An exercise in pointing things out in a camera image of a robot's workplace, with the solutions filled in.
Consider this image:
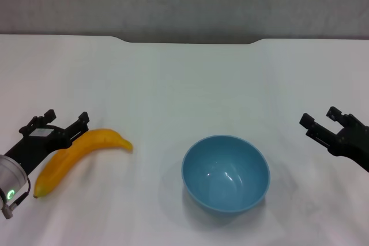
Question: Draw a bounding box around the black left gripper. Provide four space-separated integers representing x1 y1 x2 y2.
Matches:
4 109 91 176

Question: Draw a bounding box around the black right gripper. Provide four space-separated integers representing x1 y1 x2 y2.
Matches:
299 106 369 173

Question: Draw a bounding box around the yellow banana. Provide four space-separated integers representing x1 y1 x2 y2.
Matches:
33 128 134 199

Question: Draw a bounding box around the blue plastic bowl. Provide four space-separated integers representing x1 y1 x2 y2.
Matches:
181 134 271 214

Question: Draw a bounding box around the left arm connector cable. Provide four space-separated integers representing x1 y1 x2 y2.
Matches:
1 176 31 219

